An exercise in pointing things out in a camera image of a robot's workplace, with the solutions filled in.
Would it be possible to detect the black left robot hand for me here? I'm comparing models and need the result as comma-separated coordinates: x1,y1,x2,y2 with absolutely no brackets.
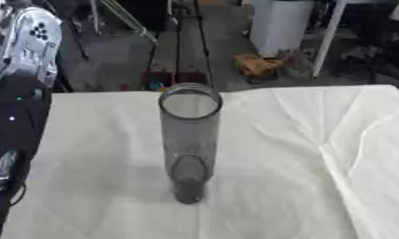
0,74,55,222

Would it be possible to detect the grey glass cylinder vase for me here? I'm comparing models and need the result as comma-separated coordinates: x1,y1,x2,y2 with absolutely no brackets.
156,82,225,205

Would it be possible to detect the pale green pole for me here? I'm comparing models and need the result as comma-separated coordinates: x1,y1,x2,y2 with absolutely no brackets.
99,0,160,45

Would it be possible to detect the dark wooden plank with rails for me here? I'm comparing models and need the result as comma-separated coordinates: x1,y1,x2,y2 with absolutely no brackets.
138,0,218,91

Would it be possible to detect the crumpled brown paper bag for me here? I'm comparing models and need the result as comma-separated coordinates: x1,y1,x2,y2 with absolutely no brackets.
233,52,288,77

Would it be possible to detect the white cabinet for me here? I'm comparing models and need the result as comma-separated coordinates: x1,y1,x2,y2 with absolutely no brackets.
248,0,317,58

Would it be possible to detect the white table leg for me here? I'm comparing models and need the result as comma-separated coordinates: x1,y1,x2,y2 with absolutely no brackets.
310,0,349,78

